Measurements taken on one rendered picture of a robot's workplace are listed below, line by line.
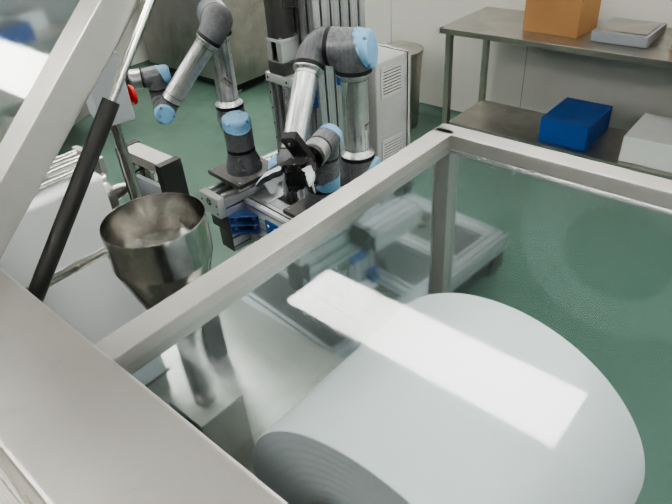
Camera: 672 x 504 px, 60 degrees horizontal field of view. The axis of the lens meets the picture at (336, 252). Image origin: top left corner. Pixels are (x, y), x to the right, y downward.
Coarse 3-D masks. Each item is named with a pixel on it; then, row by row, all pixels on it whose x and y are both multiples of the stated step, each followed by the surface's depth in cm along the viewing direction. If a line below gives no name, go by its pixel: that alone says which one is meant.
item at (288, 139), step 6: (288, 132) 150; (294, 132) 149; (282, 138) 150; (288, 138) 149; (294, 138) 149; (300, 138) 151; (288, 144) 150; (294, 144) 150; (300, 144) 151; (306, 144) 154; (288, 150) 154; (294, 150) 154; (300, 150) 153; (306, 150) 154; (294, 156) 156; (312, 156) 157
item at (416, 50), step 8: (408, 48) 430; (416, 48) 432; (416, 56) 428; (416, 64) 432; (416, 72) 436; (416, 80) 440; (416, 88) 445; (416, 96) 449; (416, 104) 453; (416, 112) 458; (416, 120) 463
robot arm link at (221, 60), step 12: (204, 0) 220; (216, 0) 218; (228, 36) 224; (228, 48) 228; (216, 60) 229; (228, 60) 230; (216, 72) 232; (228, 72) 232; (216, 84) 236; (228, 84) 235; (228, 96) 237; (216, 108) 241; (228, 108) 238; (240, 108) 241
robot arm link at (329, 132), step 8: (320, 128) 168; (328, 128) 167; (336, 128) 169; (312, 136) 164; (320, 136) 163; (328, 136) 164; (336, 136) 167; (336, 144) 167; (336, 152) 169; (328, 160) 168
